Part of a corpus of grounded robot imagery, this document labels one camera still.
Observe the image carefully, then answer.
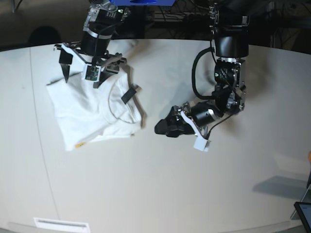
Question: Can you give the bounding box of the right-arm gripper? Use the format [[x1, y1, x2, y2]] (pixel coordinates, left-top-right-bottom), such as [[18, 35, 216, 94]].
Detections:
[[59, 31, 126, 89]]

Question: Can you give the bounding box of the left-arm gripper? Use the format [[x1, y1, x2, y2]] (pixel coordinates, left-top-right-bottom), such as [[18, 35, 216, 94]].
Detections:
[[154, 100, 224, 138]]

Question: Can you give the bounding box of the white printed T-shirt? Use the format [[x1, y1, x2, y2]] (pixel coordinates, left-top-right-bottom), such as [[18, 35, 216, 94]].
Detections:
[[46, 65, 143, 151]]

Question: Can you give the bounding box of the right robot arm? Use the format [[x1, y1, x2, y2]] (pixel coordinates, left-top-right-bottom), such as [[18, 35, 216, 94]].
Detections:
[[54, 0, 131, 89]]

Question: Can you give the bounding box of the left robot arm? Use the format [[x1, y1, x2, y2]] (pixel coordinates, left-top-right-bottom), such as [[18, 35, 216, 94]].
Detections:
[[154, 2, 250, 140]]

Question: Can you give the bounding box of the black tablet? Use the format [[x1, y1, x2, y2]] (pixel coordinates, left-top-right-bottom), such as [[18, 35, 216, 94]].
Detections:
[[294, 202, 311, 233]]

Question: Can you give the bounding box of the white paper label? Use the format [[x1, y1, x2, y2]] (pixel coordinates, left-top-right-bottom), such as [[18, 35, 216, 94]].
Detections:
[[34, 217, 91, 233]]

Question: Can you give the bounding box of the blue camera stand base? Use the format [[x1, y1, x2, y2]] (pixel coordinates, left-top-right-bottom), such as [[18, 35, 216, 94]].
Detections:
[[110, 0, 175, 6]]

